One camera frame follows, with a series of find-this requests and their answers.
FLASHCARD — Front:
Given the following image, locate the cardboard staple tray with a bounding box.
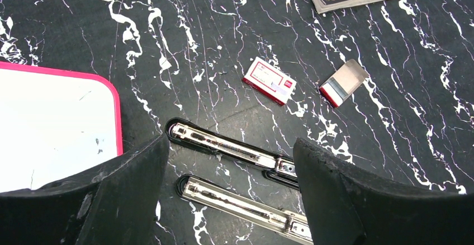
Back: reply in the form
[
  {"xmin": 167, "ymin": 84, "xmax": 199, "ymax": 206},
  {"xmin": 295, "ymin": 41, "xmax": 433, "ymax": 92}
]
[{"xmin": 319, "ymin": 59, "xmax": 369, "ymax": 108}]

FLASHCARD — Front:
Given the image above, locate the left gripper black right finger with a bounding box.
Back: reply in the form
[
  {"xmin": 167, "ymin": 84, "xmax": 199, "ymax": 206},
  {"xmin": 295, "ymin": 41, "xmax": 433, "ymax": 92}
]
[{"xmin": 293, "ymin": 138, "xmax": 473, "ymax": 244}]

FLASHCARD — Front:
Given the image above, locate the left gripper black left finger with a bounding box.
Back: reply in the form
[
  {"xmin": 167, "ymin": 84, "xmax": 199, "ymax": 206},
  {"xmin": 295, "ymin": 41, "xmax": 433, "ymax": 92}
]
[{"xmin": 1, "ymin": 135, "xmax": 170, "ymax": 244}]

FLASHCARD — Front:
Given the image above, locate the small red staple box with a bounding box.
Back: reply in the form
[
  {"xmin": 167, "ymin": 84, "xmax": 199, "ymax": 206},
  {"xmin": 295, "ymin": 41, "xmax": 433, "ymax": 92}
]
[{"xmin": 242, "ymin": 57, "xmax": 297, "ymax": 106}]

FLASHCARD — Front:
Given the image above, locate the pink-framed whiteboard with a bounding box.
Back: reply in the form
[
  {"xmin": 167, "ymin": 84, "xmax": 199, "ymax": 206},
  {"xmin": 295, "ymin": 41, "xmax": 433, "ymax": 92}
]
[{"xmin": 1, "ymin": 62, "xmax": 124, "ymax": 192}]

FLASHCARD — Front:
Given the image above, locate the white stapler black handle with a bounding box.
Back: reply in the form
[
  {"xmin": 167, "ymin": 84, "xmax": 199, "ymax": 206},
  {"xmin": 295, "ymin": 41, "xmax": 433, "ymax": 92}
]
[{"xmin": 175, "ymin": 174, "xmax": 313, "ymax": 244}]

